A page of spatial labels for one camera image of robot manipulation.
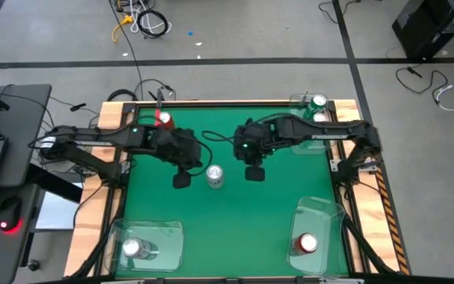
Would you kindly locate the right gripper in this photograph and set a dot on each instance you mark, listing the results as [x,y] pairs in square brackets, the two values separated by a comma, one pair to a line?
[252,144]

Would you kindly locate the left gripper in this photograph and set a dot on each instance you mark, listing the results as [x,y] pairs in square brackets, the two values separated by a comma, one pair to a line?
[179,150]

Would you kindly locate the silver Diet Coke can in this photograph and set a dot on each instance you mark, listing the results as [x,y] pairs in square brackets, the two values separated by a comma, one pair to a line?
[214,175]
[134,247]

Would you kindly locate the clear plastic storage bin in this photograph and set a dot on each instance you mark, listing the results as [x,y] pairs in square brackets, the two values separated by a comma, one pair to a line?
[168,236]
[309,149]
[321,213]

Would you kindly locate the red Coke Zero can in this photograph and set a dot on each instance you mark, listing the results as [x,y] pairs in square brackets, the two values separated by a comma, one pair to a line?
[166,118]
[307,243]

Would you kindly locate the green Sprite soda can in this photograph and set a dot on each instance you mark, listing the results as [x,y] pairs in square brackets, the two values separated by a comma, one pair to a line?
[313,108]
[321,117]

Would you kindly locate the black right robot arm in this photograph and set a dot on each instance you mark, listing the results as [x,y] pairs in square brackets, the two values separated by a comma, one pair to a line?
[329,132]

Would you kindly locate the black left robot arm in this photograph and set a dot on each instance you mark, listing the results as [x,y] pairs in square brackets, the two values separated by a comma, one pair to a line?
[93,138]

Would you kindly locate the light wooden side board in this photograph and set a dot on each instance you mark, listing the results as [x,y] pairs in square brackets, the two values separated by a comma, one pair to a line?
[369,213]
[89,213]

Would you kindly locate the black yellow hazard tape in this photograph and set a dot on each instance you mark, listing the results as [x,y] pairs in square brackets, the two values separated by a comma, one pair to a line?
[391,221]

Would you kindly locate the dark grey desk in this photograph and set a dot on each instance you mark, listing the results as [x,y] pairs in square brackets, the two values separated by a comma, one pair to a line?
[22,118]

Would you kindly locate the black caster wheel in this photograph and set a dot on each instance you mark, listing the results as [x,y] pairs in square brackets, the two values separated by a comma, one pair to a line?
[34,265]

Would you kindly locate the black mouse with red light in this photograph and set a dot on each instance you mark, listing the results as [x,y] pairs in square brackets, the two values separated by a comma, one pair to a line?
[10,215]

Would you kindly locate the black computer tower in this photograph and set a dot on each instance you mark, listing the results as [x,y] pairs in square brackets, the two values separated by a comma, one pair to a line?
[428,27]

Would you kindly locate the white metal bracket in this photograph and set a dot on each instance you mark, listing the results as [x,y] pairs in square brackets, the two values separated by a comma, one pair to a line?
[333,165]

